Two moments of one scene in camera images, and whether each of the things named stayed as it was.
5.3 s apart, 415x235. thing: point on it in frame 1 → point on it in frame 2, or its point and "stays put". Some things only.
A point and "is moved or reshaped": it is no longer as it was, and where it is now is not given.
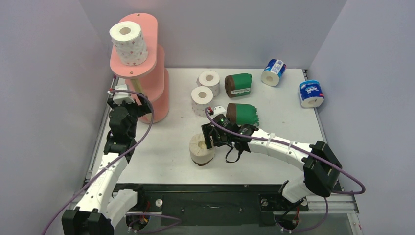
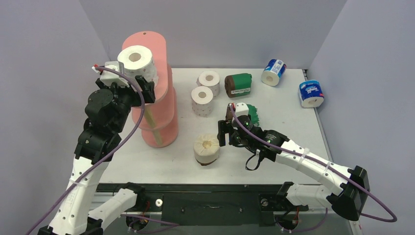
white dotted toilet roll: (127, 37) → (138, 60)
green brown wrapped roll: (238, 85) stays put
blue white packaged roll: (273, 71) stays put
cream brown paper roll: (198, 151) is moved or reshaped
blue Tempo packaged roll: (311, 93) stays put
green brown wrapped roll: (240, 114) stays put
